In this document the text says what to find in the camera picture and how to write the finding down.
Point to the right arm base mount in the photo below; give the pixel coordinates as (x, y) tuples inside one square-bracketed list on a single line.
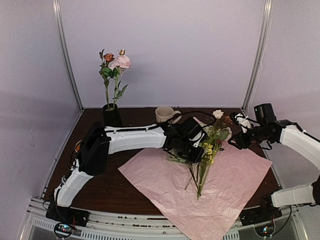
[(262, 217)]

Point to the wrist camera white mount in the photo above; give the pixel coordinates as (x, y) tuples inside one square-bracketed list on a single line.
[(200, 137), (241, 120)]

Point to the orange brown flower stem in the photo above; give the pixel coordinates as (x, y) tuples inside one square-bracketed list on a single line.
[(106, 73)]

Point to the left aluminium frame post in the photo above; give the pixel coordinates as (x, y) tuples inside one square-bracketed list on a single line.
[(65, 53)]

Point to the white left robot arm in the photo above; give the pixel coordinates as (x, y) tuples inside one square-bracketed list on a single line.
[(92, 152)]

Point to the floral mug yellow inside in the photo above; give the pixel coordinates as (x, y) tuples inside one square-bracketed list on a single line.
[(78, 145)]

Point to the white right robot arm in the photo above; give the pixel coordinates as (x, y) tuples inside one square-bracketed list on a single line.
[(267, 128)]

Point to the white vented front rail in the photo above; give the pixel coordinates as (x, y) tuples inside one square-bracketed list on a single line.
[(112, 226)]

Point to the pink rose stem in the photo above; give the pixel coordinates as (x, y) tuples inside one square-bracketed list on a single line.
[(121, 64)]

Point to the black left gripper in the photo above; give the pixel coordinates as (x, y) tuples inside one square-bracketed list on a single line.
[(195, 158)]

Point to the purple flower bouquet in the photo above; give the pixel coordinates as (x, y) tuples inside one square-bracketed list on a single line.
[(217, 132)]

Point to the aluminium frame post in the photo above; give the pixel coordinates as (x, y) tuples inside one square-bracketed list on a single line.
[(258, 60), (65, 53)]

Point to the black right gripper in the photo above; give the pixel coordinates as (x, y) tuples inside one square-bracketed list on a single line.
[(240, 139)]

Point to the right aluminium frame post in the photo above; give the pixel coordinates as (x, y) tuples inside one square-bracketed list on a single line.
[(258, 60)]

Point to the black tall vase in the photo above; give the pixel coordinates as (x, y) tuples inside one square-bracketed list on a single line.
[(111, 115)]

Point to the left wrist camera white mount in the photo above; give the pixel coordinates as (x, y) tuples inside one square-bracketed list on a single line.
[(200, 137)]

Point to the cream printed mug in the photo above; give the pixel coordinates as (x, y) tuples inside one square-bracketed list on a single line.
[(164, 113)]

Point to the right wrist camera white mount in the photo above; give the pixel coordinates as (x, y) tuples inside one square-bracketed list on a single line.
[(241, 120)]

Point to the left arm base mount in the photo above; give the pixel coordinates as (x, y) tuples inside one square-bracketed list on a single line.
[(67, 219)]

